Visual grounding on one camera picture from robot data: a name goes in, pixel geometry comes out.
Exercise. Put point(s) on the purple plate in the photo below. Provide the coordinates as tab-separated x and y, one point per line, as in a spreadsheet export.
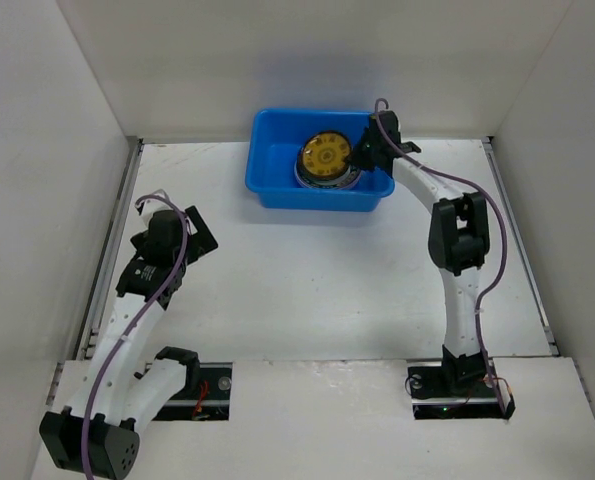
335	170

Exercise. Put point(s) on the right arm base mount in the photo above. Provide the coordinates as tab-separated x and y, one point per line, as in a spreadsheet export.
433	399

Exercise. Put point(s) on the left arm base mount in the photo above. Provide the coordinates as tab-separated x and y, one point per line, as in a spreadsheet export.
208	402

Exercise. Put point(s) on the blue plastic bin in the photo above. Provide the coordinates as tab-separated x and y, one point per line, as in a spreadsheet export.
277	136

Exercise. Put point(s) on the white plate dark lettered rim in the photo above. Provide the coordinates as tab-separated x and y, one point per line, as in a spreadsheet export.
357	173

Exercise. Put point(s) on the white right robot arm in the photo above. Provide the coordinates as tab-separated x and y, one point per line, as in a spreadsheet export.
458	242

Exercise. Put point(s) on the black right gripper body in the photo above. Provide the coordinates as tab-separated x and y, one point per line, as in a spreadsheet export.
365	151

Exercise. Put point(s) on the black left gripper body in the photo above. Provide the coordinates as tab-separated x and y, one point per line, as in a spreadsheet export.
142	239

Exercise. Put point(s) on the yellow patterned plate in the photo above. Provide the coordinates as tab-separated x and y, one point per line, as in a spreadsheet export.
324	148
309	181

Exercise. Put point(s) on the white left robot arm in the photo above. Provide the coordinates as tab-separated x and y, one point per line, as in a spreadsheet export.
98	431

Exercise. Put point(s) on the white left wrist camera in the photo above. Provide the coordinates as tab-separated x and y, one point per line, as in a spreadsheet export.
150	204

